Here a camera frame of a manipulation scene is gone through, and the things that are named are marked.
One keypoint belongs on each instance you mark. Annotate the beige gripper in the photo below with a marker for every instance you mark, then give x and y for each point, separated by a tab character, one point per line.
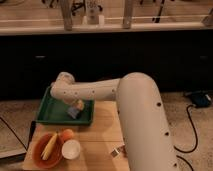
79	104

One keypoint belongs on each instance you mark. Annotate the right wooden table leg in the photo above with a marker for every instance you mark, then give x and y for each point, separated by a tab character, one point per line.
127	16

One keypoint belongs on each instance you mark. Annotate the left wooden table leg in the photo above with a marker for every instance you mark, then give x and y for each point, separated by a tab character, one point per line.
66	14

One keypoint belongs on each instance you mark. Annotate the green plastic tray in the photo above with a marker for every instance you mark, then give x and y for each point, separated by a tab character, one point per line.
53	111

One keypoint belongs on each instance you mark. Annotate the blue sponge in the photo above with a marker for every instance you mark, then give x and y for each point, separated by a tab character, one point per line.
73	112

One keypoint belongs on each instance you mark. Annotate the black power adapter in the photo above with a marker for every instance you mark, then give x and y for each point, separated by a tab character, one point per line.
199	99

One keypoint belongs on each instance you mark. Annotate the orange fruit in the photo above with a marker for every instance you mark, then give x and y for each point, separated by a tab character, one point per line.
67	134

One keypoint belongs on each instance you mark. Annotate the small metal clip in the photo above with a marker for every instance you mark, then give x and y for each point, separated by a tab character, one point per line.
116	151

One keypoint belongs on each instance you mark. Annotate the orange bowl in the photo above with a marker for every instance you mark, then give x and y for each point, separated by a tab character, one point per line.
55	156

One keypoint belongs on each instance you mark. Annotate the white cup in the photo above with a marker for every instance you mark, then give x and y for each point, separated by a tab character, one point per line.
71	149

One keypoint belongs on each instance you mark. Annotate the wooden table leg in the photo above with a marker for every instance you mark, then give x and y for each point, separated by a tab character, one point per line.
66	14
127	16

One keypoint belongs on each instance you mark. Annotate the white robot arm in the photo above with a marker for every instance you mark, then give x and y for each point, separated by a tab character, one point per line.
141	113

